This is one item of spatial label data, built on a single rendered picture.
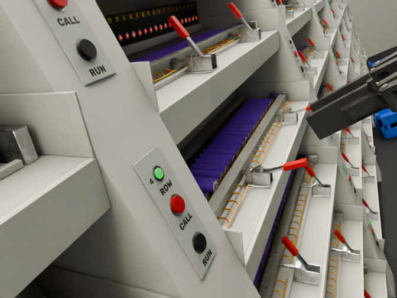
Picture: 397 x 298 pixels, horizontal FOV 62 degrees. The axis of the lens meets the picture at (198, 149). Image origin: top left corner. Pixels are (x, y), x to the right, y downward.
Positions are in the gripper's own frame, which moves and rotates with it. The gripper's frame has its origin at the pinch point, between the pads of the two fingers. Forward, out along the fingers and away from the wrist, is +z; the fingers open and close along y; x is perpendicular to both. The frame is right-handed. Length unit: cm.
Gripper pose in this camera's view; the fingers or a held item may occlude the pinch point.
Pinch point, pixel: (342, 106)
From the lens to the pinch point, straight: 39.3
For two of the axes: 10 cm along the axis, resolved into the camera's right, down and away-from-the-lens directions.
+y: -3.8, 4.3, -8.2
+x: 5.9, 7.9, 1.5
